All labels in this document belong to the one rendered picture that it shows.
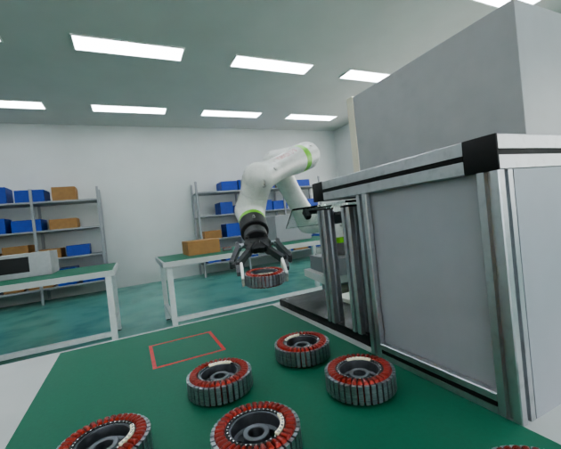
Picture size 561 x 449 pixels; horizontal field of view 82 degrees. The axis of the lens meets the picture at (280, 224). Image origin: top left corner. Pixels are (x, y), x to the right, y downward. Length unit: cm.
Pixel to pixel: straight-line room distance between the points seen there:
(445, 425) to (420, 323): 16
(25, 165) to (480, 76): 748
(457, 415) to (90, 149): 743
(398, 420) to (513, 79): 51
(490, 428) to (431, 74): 56
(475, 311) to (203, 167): 735
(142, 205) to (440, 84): 700
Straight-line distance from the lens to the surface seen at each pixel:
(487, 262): 50
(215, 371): 67
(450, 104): 67
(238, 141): 807
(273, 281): 85
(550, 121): 66
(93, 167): 754
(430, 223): 56
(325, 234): 80
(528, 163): 54
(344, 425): 53
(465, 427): 54
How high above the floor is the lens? 104
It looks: 1 degrees down
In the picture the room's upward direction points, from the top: 6 degrees counter-clockwise
